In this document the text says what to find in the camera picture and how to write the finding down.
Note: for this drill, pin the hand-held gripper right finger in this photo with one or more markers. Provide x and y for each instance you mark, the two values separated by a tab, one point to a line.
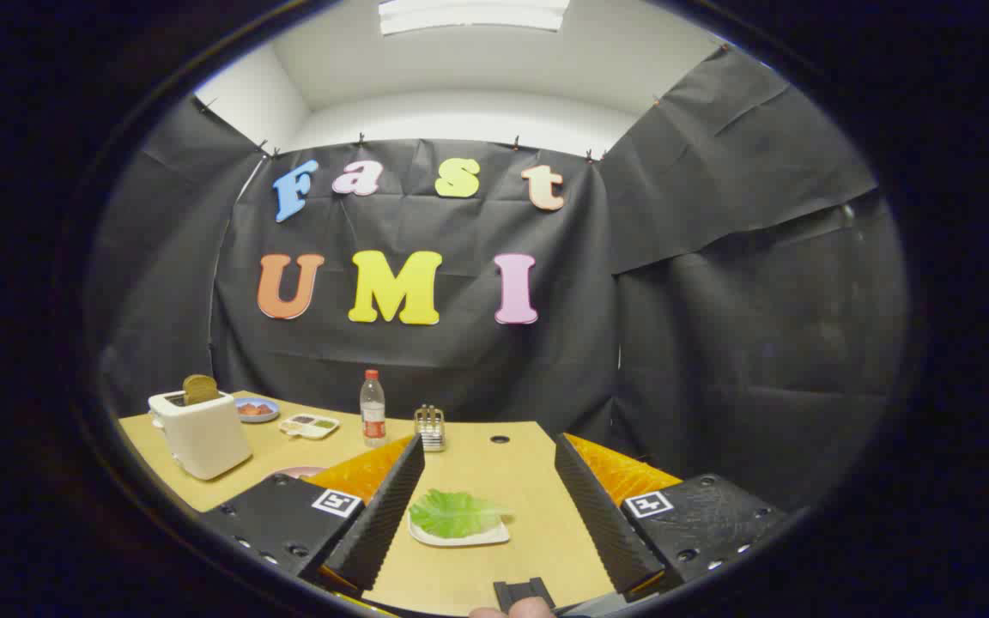
602	524

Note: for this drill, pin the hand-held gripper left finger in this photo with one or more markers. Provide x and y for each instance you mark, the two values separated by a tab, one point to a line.
379	524

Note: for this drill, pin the green lettuce leaf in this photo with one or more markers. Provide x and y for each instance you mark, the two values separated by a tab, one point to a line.
456	513

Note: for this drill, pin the brown bread slice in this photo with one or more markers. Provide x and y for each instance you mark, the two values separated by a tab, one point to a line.
200	390

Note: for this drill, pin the white square plate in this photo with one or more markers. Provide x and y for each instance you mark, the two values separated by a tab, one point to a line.
469	541

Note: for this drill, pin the pink round plate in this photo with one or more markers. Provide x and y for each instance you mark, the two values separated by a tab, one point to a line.
299	471

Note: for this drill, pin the clear water bottle red cap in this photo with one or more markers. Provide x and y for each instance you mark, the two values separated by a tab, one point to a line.
373	412

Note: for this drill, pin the white divided condiment tray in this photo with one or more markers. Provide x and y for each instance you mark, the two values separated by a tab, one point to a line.
309	432

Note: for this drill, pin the small blue plate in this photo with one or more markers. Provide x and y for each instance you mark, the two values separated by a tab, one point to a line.
275	407

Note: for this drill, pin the reddish meat slices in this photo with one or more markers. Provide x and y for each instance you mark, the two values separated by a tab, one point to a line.
254	409

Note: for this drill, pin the black backdrop cloth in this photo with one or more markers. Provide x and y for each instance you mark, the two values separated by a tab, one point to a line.
460	360

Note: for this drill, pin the white toaster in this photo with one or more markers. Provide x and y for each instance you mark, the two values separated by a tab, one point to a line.
203	438

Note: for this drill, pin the ceiling light panel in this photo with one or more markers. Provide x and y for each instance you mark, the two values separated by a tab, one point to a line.
473	15

